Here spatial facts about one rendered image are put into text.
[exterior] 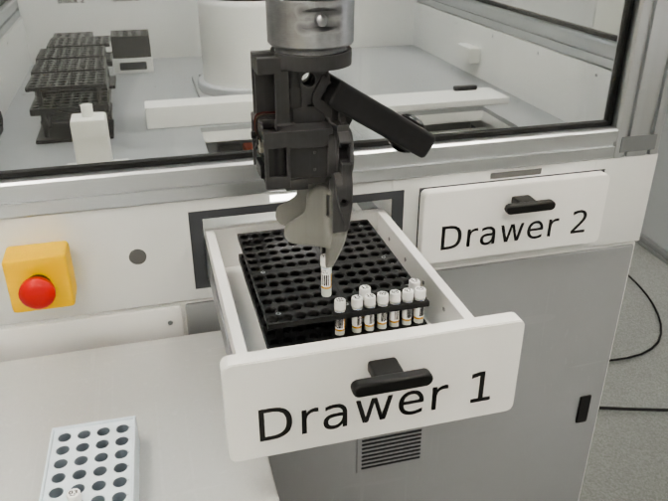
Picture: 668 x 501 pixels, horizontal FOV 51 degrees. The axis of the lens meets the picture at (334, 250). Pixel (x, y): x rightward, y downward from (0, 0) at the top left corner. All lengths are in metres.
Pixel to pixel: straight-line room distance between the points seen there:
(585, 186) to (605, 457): 1.06
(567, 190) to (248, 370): 0.60
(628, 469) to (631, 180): 1.01
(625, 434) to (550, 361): 0.87
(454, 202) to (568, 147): 0.19
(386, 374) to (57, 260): 0.44
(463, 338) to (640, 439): 1.45
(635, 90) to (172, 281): 0.70
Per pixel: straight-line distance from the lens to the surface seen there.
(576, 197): 1.08
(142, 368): 0.92
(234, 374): 0.62
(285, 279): 0.79
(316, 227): 0.66
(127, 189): 0.89
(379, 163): 0.93
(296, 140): 0.61
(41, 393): 0.92
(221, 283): 0.80
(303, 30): 0.59
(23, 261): 0.89
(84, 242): 0.92
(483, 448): 1.30
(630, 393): 2.24
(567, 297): 1.18
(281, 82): 0.61
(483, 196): 1.00
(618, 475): 1.96
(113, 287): 0.95
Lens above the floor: 1.29
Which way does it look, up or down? 27 degrees down
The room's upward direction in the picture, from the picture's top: straight up
